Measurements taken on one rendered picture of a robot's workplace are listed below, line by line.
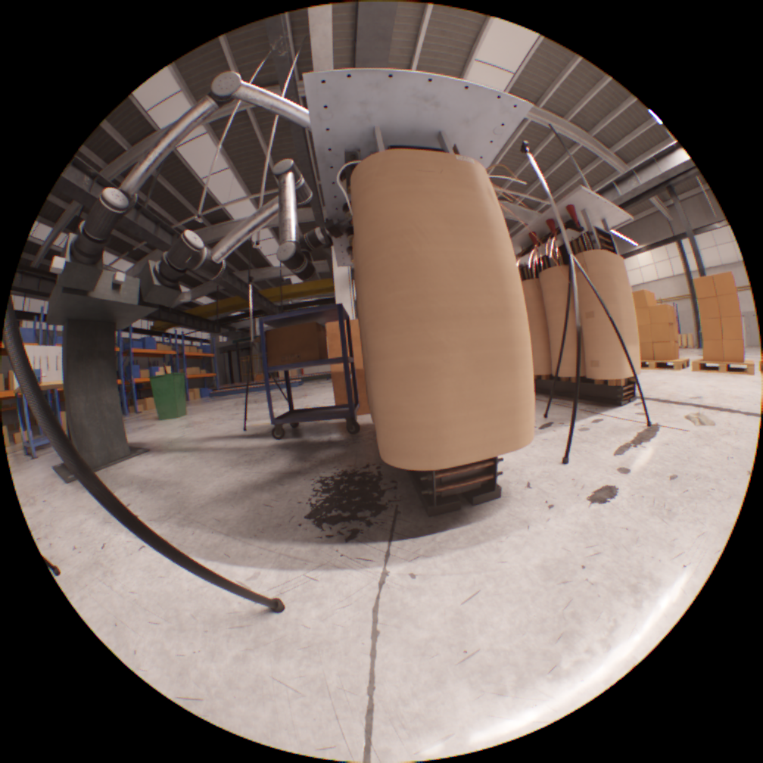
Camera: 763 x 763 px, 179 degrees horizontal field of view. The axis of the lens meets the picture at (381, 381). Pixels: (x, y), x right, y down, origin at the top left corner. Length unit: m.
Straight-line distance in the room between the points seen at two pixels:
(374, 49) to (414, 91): 3.49
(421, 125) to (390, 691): 1.48
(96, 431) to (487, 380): 2.38
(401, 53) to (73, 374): 10.44
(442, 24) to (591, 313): 9.64
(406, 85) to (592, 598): 1.39
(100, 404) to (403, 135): 2.48
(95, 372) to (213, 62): 9.71
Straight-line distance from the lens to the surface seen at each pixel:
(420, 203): 0.66
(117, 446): 2.36
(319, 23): 7.99
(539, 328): 2.53
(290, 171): 1.72
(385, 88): 1.00
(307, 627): 0.55
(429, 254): 0.58
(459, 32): 10.57
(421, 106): 1.06
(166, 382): 4.88
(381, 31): 4.41
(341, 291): 12.00
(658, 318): 4.99
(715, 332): 4.73
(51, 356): 5.01
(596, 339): 2.01
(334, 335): 2.35
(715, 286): 4.76
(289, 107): 1.56
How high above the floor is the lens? 0.46
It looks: 4 degrees down
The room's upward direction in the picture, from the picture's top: 7 degrees counter-clockwise
